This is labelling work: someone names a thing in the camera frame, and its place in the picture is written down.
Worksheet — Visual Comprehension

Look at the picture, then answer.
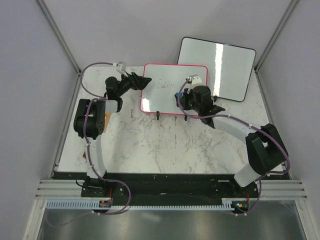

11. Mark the black framed whiteboard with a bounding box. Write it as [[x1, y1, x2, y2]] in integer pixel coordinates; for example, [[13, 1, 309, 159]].
[[177, 36, 257, 102]]

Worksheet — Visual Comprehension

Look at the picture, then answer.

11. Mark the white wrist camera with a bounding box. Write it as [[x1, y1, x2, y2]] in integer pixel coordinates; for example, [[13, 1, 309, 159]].
[[114, 61, 128, 77], [186, 75, 203, 88]]

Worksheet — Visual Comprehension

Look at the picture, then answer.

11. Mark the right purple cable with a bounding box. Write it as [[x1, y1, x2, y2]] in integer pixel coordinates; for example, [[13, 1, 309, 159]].
[[176, 79, 291, 176]]

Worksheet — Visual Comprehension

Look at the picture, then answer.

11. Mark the blue whiteboard eraser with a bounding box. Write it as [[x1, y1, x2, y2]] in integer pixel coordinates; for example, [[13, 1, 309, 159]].
[[174, 92, 183, 100]]

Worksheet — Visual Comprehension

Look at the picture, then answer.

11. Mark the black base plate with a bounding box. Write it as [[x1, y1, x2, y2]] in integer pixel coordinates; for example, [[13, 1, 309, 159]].
[[79, 172, 261, 207]]

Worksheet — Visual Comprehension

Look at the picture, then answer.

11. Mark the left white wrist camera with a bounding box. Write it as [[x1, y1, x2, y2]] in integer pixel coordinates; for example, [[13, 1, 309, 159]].
[[114, 61, 128, 77]]

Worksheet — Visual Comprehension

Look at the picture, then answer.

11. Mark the pink framed whiteboard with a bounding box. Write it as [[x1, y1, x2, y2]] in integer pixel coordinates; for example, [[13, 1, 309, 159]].
[[139, 63, 208, 116]]

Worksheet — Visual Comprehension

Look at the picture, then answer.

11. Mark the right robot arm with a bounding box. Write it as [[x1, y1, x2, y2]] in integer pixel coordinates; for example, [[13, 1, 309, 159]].
[[174, 85, 289, 197]]

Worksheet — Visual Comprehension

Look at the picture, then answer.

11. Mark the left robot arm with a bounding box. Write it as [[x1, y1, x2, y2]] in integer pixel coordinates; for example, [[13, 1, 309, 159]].
[[73, 72, 152, 197]]

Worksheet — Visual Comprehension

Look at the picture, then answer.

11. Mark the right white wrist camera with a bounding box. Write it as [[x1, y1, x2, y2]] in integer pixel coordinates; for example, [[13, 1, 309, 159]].
[[186, 75, 203, 88]]

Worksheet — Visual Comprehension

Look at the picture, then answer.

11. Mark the white slotted cable duct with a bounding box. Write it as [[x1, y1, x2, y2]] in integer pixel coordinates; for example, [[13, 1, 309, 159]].
[[46, 199, 235, 211]]

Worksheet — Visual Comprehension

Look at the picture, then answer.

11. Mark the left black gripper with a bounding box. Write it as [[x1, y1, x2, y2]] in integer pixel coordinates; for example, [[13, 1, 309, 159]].
[[117, 71, 152, 98]]

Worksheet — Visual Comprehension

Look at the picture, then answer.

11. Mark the aluminium rail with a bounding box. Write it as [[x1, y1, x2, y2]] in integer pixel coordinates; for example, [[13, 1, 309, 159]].
[[260, 180, 308, 201]]

